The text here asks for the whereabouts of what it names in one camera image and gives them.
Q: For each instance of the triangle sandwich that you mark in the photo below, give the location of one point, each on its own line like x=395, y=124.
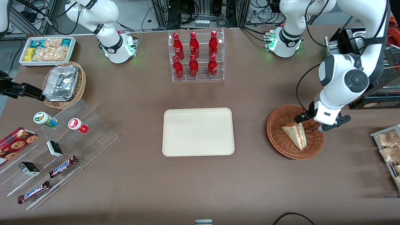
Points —
x=295, y=136

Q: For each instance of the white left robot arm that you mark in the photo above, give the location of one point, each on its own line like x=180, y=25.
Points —
x=343, y=72

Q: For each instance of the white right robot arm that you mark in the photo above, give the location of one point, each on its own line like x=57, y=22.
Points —
x=109, y=47

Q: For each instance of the brown wicker basket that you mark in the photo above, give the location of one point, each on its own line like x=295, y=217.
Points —
x=281, y=140

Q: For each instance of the light wicker basket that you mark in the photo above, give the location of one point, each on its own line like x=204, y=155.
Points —
x=82, y=81

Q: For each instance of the cream plastic tray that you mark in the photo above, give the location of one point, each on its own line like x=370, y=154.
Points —
x=197, y=131

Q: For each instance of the green lid snack cup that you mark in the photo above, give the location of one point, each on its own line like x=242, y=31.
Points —
x=43, y=118

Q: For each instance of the aluminium foil containers stack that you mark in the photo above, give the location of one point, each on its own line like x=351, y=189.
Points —
x=61, y=82

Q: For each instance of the yellow snack packet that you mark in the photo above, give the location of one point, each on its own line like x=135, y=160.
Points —
x=29, y=54

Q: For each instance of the clear cracker bag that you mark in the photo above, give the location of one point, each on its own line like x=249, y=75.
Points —
x=50, y=53
x=53, y=42

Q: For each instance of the teal snack packet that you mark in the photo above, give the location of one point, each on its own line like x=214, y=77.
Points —
x=66, y=42
x=37, y=43

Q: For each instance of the black hot food display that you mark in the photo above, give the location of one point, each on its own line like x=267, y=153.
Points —
x=379, y=101

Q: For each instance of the red cookie box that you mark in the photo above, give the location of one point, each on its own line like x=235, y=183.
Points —
x=15, y=145

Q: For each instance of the red lid snack cup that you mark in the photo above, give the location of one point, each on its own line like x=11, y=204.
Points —
x=76, y=125

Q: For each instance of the white snack bin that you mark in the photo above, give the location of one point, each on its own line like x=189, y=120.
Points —
x=73, y=50

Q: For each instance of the small black box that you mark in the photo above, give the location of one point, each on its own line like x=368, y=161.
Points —
x=54, y=148
x=29, y=168

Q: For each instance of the clear nut snack bag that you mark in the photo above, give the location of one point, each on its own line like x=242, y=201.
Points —
x=389, y=139
x=390, y=154
x=397, y=181
x=397, y=169

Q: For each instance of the clear acrylic step display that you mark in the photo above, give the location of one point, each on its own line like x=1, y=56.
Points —
x=90, y=134

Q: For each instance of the Snickers bar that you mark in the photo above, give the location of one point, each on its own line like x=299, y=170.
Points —
x=34, y=192
x=62, y=167

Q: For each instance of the red sausage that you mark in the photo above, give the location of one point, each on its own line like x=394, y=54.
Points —
x=394, y=32

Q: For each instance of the red soda bottle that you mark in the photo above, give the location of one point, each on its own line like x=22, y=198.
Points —
x=193, y=67
x=213, y=43
x=177, y=45
x=212, y=67
x=178, y=68
x=194, y=45

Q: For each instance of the clear acrylic bottle rack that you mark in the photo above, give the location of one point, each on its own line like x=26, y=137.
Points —
x=200, y=78

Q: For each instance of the white power strip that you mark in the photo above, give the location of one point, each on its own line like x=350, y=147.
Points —
x=202, y=22

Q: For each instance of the grey device at table edge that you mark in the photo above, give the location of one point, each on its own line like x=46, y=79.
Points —
x=203, y=222

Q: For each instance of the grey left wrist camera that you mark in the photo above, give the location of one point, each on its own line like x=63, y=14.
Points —
x=336, y=123

